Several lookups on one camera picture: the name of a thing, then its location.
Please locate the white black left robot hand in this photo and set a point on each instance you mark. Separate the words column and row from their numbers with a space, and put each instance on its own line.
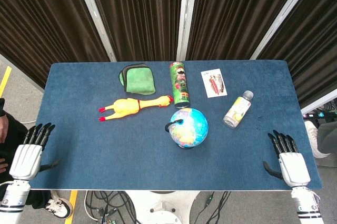
column 25, row 161

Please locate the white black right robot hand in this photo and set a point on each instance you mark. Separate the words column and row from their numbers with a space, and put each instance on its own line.
column 293, row 168

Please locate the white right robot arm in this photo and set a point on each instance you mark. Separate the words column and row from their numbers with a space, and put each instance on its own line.
column 306, row 205

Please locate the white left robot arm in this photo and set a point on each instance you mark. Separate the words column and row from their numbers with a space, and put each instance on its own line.
column 13, row 200

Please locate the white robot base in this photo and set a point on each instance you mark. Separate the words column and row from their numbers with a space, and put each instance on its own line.
column 163, row 205

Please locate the blue globe on black stand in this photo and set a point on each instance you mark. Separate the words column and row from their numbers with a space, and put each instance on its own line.
column 189, row 126

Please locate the person in black clothing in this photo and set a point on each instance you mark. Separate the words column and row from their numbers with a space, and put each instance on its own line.
column 13, row 132

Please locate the white shoe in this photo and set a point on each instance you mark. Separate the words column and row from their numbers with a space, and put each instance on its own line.
column 312, row 137

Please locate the person in grey trousers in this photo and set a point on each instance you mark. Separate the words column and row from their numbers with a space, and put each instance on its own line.
column 327, row 134

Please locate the white black sneaker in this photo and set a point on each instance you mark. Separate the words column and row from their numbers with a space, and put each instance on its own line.
column 59, row 208

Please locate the black power strip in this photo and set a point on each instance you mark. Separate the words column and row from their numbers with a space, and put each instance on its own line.
column 319, row 116

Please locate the yellow floor tape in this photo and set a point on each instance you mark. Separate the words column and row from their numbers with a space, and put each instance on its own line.
column 5, row 80
column 71, row 205

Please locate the clear bottle with yellow label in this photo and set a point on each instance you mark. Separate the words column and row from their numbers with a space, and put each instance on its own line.
column 237, row 112

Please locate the blue table mat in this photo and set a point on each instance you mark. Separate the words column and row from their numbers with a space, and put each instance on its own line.
column 105, row 155

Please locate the yellow rubber chicken toy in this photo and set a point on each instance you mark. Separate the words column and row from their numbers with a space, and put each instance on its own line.
column 123, row 107

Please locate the white printed card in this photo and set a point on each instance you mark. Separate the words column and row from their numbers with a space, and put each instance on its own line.
column 213, row 83

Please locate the brown pleated curtain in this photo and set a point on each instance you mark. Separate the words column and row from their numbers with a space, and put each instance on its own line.
column 316, row 50
column 39, row 19
column 142, row 13
column 231, row 11

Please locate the folded green microfiber cloth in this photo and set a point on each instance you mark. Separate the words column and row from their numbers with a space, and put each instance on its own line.
column 138, row 79

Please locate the green chips can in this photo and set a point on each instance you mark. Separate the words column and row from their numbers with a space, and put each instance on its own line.
column 179, row 87

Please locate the white frame rail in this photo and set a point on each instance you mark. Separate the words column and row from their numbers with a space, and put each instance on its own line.
column 319, row 103

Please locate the white frame post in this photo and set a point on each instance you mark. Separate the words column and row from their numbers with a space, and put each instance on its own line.
column 284, row 16
column 186, row 16
column 96, row 16

